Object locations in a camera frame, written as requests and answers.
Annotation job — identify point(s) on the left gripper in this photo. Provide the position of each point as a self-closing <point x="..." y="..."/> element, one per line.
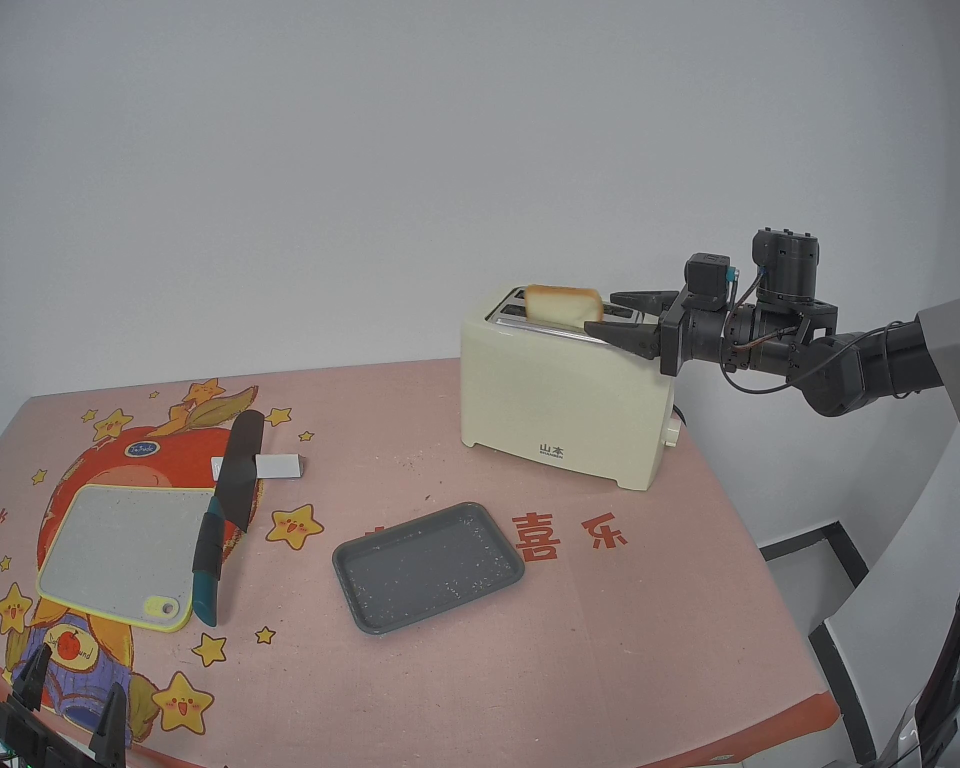
<point x="37" y="739"/>

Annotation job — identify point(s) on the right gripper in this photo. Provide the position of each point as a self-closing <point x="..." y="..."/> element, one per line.
<point x="701" y="337"/>

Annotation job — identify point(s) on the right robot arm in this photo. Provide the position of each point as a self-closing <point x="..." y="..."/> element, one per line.
<point x="847" y="371"/>

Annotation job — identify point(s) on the slice of bread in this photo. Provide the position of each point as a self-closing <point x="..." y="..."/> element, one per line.
<point x="562" y="306"/>

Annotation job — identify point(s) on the cream toaster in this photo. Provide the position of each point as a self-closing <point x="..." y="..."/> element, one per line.
<point x="555" y="397"/>

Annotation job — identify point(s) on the cutting board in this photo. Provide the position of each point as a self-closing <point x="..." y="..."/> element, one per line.
<point x="120" y="551"/>

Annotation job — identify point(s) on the white knife rest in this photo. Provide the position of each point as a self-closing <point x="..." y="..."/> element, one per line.
<point x="279" y="466"/>

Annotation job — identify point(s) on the dark grey tray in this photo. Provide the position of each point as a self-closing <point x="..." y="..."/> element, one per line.
<point x="427" y="570"/>

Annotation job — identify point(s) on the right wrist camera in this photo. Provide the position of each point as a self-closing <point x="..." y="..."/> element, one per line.
<point x="708" y="280"/>

